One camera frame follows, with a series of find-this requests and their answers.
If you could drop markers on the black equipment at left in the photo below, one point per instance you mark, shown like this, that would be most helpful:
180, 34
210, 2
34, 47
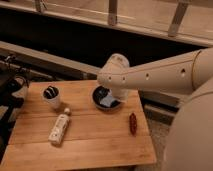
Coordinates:
14, 86

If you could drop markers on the white cup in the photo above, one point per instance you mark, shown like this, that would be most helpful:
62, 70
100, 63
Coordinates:
55, 102

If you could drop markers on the white plastic bottle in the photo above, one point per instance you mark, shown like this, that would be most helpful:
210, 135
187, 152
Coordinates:
59, 128

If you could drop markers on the metal railing frame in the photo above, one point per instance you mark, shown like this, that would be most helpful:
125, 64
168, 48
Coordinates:
188, 21

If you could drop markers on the blue cloth in bowl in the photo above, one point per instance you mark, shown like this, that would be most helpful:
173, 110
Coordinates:
108, 101

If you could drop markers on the black round bowl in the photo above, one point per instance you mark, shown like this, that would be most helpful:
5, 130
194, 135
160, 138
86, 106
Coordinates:
99, 93

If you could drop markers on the wooden board table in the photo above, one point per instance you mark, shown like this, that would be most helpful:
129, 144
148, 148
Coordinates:
93, 139

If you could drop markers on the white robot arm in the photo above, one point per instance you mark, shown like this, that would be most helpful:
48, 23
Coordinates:
189, 145

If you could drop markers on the black object in cup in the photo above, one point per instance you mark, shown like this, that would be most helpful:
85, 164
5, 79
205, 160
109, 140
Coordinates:
51, 92

